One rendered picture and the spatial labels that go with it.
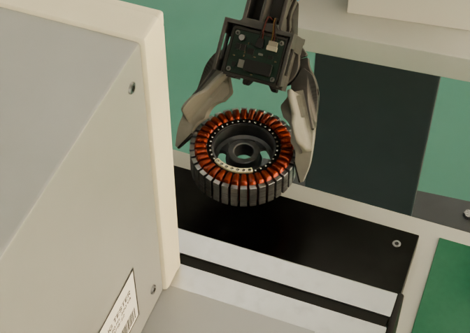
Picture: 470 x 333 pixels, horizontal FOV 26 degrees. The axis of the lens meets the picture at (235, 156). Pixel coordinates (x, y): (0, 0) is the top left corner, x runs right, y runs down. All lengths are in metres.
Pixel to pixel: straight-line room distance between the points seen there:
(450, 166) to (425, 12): 0.89
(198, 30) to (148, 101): 1.98
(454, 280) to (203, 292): 0.51
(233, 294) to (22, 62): 0.22
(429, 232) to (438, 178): 1.05
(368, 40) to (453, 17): 0.11
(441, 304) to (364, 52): 0.41
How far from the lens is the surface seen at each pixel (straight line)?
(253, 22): 0.98
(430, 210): 2.11
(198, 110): 1.05
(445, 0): 1.34
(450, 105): 2.34
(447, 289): 1.09
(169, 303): 0.62
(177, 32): 2.47
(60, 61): 0.47
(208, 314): 0.62
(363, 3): 1.36
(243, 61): 0.98
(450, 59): 1.33
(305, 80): 1.03
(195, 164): 1.04
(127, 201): 0.51
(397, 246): 1.09
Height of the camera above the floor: 1.63
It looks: 48 degrees down
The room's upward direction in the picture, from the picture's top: straight up
